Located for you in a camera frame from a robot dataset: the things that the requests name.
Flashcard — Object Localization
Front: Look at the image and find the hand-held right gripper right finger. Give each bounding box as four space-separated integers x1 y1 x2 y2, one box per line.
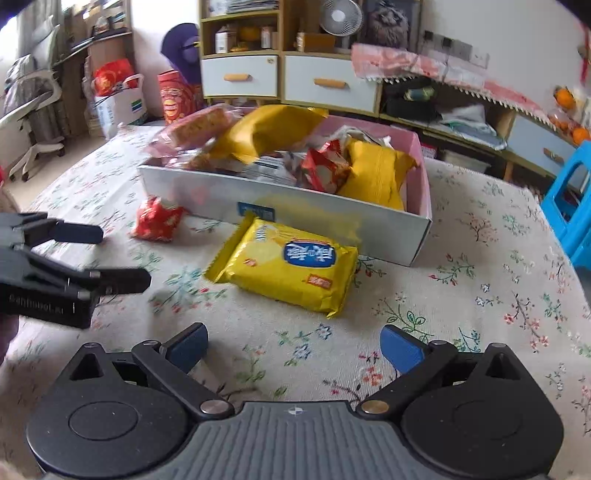
356 324 531 420

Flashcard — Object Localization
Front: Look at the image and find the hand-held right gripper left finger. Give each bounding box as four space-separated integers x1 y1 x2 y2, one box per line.
58 323 235 421

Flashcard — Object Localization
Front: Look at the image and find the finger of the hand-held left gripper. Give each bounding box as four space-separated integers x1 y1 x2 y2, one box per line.
0 211 103 248
18 249 152 301

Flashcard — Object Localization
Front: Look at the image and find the red crinkled snack packet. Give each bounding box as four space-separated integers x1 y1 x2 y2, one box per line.
130 195 186 242

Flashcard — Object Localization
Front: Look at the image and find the pink cardboard box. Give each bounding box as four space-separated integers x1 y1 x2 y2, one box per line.
137 113 433 267

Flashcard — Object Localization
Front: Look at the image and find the large yellow biscuit packet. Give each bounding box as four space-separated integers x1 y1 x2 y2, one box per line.
204 213 360 320

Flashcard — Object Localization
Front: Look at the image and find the pink rice crisp packet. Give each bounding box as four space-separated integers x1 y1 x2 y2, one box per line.
150 104 242 160

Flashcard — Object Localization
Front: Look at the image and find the bright yellow snack packet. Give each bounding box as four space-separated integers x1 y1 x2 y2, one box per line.
336 140 419 212

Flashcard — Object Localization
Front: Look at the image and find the red white snack packet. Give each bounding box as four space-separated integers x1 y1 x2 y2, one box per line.
299 140 352 193

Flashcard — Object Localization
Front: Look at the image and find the mustard yellow bar packet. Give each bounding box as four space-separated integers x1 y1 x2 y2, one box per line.
215 104 326 163

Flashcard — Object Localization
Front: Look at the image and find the person's left hand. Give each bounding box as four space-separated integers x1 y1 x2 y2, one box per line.
0 315 20 366

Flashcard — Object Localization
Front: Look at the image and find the white office chair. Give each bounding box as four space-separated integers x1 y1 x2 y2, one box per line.
0 21 65 183

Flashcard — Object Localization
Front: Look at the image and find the white shopping bag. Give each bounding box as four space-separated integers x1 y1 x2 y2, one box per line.
93 74 149 140

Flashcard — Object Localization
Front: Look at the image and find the red gift bag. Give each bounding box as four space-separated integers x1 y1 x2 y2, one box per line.
92 59 139 96

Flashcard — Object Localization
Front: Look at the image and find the red round gift box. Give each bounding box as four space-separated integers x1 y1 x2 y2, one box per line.
157 69 205 124

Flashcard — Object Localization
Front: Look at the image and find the wooden bookcase desk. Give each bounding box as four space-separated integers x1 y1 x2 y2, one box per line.
58 0 136 137

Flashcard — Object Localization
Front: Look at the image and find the clear bin white lid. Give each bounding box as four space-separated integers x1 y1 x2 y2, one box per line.
436 148 491 175

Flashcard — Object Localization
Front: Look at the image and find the blue plastic stool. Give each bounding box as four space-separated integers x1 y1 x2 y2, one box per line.
539 140 591 269

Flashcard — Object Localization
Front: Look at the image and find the purple plush toy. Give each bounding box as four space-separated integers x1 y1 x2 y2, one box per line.
161 23 204 86

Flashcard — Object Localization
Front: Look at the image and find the pile of folded cloths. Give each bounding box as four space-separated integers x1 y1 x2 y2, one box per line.
434 104 509 151

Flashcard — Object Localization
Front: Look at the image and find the black bag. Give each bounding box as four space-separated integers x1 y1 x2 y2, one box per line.
383 78 445 121

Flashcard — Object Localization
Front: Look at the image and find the light blue drawer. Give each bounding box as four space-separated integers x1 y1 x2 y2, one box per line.
508 113 578 178

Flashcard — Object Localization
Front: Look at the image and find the wooden media stand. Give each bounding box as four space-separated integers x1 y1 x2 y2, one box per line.
379 76 580 183

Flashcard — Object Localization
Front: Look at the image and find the jar of small oranges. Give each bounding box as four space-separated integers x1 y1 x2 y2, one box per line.
549 107 574 131

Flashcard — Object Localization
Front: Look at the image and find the pink floral cover cloth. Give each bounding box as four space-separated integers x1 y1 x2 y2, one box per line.
351 44 557 121

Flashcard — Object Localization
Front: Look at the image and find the stack of papers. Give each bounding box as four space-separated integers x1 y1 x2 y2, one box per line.
226 0 280 14

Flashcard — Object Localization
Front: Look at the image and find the low wooden drawer cabinet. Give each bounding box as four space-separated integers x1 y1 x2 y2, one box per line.
279 50 384 117

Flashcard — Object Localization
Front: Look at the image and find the small cardboard box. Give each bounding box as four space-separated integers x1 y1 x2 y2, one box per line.
295 31 337 53

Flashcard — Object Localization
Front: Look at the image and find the framed cat picture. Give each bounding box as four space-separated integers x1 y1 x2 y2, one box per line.
362 0 423 49

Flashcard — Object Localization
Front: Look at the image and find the white desk fan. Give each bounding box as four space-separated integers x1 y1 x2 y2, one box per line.
321 0 364 52

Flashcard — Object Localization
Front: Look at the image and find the white drawer wooden handle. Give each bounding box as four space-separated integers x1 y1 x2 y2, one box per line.
284 55 380 114
202 55 279 97

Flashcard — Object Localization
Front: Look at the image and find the grey wall socket strip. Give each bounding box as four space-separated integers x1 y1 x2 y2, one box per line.
422 30 472 58

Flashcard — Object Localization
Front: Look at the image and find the red hanging wall ornament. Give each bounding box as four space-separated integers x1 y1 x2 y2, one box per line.
577 44 591 85

